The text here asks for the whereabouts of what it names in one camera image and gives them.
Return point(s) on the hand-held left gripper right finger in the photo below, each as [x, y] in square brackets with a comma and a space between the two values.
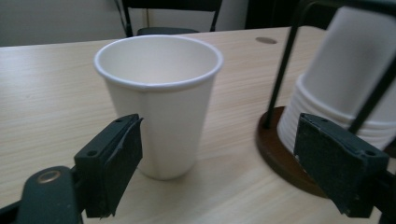
[339, 165]

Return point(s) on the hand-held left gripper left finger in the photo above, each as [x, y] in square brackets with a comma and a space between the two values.
[109, 168]

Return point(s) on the single white paper cup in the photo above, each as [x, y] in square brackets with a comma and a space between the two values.
[168, 124]

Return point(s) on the stack of white paper cups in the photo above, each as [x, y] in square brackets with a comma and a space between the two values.
[348, 68]

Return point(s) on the black chair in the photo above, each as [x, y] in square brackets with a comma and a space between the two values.
[165, 31]

